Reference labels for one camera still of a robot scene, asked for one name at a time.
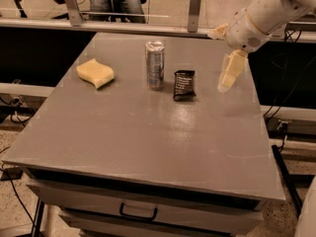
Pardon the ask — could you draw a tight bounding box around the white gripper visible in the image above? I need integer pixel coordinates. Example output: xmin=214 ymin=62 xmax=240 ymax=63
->
xmin=208 ymin=9 xmax=270 ymax=93

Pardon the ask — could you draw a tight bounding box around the black rxbar chocolate wrapper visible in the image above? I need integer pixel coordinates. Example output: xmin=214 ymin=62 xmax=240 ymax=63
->
xmin=173 ymin=70 xmax=197 ymax=102

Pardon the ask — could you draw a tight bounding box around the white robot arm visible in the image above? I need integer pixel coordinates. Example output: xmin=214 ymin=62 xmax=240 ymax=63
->
xmin=208 ymin=0 xmax=316 ymax=92

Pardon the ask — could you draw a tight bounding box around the silver redbull can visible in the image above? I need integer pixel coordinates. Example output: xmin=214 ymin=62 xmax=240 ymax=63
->
xmin=145 ymin=40 xmax=165 ymax=90

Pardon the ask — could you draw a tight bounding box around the black pole on floor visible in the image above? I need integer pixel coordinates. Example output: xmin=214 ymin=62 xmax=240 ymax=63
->
xmin=272 ymin=145 xmax=302 ymax=216

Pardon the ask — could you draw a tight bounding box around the seated person in jeans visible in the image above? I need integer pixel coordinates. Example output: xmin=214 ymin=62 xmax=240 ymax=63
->
xmin=89 ymin=0 xmax=145 ymax=24

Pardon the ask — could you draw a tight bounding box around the yellow sponge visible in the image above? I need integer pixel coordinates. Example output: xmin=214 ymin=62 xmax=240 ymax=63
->
xmin=76 ymin=58 xmax=115 ymax=89

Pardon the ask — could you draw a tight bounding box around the grey metal railing frame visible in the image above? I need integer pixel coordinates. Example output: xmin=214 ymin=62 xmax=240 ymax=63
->
xmin=0 ymin=0 xmax=316 ymax=44

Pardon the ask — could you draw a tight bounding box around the grey drawer with black handle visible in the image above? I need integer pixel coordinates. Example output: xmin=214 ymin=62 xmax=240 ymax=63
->
xmin=27 ymin=180 xmax=263 ymax=237

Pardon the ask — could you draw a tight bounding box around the black floor cable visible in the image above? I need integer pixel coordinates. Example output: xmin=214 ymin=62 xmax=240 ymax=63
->
xmin=0 ymin=163 xmax=38 ymax=229

